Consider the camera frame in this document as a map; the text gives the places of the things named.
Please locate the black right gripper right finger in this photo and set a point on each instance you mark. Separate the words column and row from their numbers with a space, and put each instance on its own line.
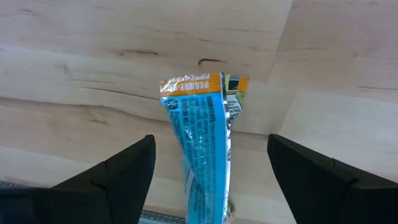
column 335, row 199

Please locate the orange-ended blue granola bar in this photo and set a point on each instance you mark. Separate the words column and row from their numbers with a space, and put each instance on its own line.
column 202, row 140

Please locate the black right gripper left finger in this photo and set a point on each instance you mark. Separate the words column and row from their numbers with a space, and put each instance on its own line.
column 93, row 199

